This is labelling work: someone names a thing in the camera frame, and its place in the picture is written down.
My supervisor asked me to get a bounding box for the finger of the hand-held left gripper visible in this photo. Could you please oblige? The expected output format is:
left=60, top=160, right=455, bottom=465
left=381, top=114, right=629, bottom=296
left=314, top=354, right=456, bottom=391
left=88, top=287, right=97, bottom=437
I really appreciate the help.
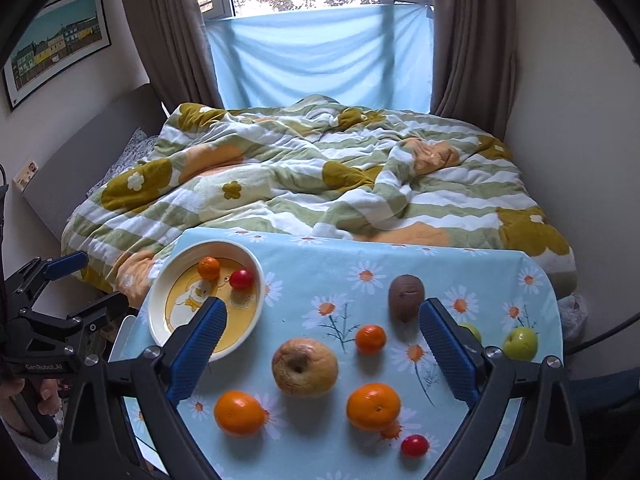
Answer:
left=20, top=291, right=129, bottom=343
left=7, top=251, right=90, bottom=313

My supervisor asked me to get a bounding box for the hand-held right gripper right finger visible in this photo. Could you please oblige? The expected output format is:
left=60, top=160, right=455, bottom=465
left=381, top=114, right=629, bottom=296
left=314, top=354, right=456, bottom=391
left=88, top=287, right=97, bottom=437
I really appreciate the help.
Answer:
left=418, top=297, right=587, bottom=480

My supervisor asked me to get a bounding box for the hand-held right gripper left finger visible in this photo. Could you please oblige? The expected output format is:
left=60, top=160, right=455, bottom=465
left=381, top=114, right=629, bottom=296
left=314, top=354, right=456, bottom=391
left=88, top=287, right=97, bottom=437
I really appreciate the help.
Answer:
left=59, top=296, right=229, bottom=480

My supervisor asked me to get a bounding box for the white duck print bowl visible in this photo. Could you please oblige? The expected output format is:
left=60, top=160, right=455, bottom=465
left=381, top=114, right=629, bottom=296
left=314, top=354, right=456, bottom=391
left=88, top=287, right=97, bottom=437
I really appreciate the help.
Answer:
left=148, top=240, right=266, bottom=362

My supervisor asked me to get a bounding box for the brown kiwi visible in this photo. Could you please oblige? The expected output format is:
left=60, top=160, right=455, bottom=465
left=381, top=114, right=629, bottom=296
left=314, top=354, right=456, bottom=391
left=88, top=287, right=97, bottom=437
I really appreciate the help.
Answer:
left=388, top=274, right=426, bottom=323

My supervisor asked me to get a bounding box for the large orange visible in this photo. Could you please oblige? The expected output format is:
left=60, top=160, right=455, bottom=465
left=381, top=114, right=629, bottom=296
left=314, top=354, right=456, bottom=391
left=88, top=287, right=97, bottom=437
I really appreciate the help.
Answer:
left=346, top=383, right=402, bottom=432
left=213, top=390, right=266, bottom=437

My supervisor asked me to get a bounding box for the yellow wrinkled apple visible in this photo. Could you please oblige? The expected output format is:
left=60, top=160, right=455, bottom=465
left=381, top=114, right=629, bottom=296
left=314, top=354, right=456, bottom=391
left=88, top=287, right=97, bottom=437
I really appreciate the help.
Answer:
left=271, top=338, right=340, bottom=399

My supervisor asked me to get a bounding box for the person's left hand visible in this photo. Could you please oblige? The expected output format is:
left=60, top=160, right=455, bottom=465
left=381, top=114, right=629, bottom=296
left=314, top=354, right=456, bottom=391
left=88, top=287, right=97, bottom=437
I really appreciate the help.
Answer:
left=0, top=377, right=63, bottom=433

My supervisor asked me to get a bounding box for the grey bed headboard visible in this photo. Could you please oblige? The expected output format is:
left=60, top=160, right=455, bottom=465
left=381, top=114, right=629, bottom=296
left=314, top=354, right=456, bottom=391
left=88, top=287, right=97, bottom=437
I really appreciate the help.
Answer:
left=22, top=82, right=166, bottom=256

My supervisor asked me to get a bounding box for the grey patterned pillow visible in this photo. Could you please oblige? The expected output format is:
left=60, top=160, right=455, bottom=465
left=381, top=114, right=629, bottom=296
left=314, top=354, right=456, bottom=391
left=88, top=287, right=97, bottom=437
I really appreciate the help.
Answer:
left=87, top=127, right=161, bottom=198

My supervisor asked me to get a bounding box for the white plastic bag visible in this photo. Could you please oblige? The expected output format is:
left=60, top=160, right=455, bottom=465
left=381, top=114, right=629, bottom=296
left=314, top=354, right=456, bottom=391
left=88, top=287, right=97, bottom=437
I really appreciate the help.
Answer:
left=557, top=292, right=586, bottom=341

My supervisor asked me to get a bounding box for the blue daisy print tablecloth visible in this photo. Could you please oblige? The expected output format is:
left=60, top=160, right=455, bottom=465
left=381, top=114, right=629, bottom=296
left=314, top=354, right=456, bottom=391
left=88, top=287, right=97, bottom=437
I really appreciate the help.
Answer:
left=120, top=227, right=565, bottom=480

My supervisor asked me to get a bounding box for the green striped flower blanket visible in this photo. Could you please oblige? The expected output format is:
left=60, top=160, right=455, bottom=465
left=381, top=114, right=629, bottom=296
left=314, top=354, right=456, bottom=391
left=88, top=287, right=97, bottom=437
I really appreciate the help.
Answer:
left=61, top=95, right=576, bottom=306

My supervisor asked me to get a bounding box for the brown curtain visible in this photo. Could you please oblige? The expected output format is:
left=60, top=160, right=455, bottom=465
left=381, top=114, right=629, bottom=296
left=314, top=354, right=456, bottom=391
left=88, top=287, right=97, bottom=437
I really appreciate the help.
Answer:
left=430, top=0, right=518, bottom=133
left=116, top=0, right=224, bottom=111

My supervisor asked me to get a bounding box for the light blue window cloth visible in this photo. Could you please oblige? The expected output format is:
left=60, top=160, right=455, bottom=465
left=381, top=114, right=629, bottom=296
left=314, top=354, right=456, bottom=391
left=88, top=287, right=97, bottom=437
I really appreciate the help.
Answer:
left=205, top=4, right=435, bottom=113

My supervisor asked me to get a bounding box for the white wall socket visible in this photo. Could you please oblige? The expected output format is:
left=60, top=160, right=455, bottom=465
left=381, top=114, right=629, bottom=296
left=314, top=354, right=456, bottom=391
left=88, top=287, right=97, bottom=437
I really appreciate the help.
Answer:
left=12, top=160, right=40, bottom=191

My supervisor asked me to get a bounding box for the black cable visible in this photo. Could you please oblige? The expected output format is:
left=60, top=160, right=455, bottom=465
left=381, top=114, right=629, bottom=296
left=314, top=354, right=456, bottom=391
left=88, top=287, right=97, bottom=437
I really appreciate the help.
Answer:
left=565, top=310, right=640, bottom=353

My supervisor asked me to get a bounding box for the framed wall poster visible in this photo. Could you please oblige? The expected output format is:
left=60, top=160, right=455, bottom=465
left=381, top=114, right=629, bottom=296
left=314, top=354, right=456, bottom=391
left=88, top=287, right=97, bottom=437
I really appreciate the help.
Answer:
left=2, top=0, right=112, bottom=112

